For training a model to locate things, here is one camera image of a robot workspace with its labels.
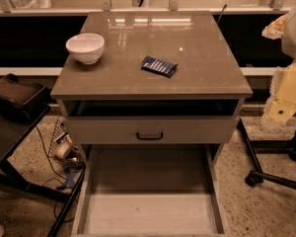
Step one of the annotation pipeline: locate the closed drawer with black handle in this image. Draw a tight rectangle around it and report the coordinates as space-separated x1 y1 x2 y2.
64 118 238 145

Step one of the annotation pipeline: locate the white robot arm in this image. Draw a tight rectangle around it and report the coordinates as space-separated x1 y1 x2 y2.
262 5 296 126

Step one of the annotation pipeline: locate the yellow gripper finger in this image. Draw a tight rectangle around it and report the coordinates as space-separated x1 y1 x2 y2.
261 62 296 126
261 14 287 40

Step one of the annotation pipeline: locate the black floor cable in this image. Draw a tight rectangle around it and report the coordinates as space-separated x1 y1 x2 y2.
23 110 80 224

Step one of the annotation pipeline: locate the brown box on cart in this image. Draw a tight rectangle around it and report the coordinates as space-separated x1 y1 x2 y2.
0 73 48 122

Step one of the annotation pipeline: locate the grey drawer cabinet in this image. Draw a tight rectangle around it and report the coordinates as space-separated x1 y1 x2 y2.
51 11 252 159

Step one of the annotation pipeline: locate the black chair base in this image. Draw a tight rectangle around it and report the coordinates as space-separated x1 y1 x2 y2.
237 119 296 191

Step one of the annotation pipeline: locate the white ceramic bowl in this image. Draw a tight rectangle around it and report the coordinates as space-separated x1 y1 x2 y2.
66 33 105 64

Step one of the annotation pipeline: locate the open bottom drawer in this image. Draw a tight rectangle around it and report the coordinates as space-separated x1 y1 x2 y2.
72 145 228 237

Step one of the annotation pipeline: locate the white tape roll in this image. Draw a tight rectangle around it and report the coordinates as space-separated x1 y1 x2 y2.
54 140 71 160

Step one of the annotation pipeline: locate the blue rxbar snack bar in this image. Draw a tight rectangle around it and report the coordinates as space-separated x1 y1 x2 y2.
141 56 178 78

